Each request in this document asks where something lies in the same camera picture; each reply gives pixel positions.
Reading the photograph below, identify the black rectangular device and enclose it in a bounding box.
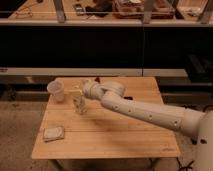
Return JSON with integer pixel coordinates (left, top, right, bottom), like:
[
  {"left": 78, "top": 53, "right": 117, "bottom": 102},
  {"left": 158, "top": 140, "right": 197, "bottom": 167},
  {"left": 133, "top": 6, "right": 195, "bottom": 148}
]
[{"left": 124, "top": 96, "right": 133, "bottom": 100}]

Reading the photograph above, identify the tray with items on shelf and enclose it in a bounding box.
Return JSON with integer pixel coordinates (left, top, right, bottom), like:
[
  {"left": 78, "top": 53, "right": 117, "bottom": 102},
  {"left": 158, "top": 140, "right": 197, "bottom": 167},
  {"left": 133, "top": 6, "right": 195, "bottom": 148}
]
[{"left": 113, "top": 0, "right": 175, "bottom": 19}]

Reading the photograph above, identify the dark device on shelf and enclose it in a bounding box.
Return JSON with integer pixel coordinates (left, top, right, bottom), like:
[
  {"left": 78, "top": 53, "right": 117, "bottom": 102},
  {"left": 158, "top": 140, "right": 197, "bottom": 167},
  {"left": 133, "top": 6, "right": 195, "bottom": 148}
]
[{"left": 73, "top": 3, "right": 85, "bottom": 16}]

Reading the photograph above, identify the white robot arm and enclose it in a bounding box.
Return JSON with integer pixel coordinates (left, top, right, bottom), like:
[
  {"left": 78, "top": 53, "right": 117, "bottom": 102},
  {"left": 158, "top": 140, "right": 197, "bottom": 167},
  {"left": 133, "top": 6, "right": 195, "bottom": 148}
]
[{"left": 70, "top": 80, "right": 213, "bottom": 171}]

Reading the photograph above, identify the black cable on floor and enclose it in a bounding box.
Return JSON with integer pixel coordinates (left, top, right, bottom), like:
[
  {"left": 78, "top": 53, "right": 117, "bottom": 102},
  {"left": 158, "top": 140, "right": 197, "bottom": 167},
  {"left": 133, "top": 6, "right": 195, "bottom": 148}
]
[{"left": 175, "top": 159, "right": 196, "bottom": 171}]

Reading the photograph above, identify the translucent plastic cup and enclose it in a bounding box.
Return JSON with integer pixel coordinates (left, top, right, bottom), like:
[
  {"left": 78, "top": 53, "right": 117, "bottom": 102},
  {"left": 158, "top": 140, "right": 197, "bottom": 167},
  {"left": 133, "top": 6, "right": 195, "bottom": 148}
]
[{"left": 47, "top": 80, "right": 64, "bottom": 102}]

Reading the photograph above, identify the wooden table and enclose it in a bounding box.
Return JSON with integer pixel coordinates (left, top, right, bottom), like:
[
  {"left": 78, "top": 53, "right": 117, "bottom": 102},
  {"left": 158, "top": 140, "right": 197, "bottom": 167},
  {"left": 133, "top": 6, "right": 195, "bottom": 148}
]
[{"left": 31, "top": 77, "right": 181, "bottom": 171}]

